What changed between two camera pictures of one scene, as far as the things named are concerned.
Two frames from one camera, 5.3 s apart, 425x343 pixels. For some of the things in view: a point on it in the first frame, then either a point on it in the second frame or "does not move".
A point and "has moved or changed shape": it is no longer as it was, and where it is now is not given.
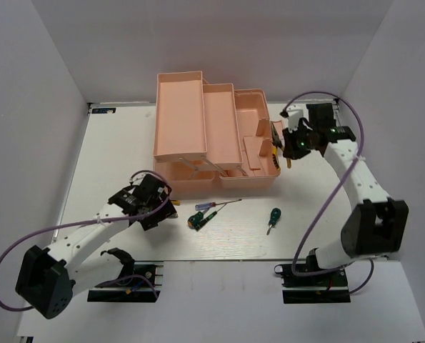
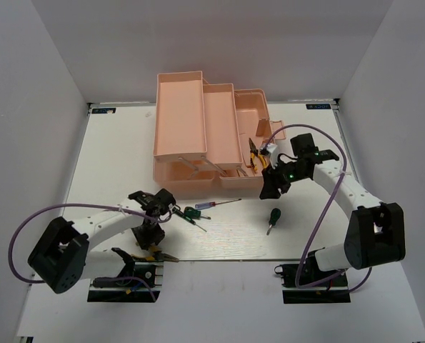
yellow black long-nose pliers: x=277 y=145 has moved or changed shape
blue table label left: x=103 y=110 does not move
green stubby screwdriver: x=276 y=214 does not move
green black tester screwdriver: x=198 y=219 → x=189 y=213
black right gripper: x=290 y=151 → x=272 y=182
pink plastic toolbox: x=210 y=136 does not move
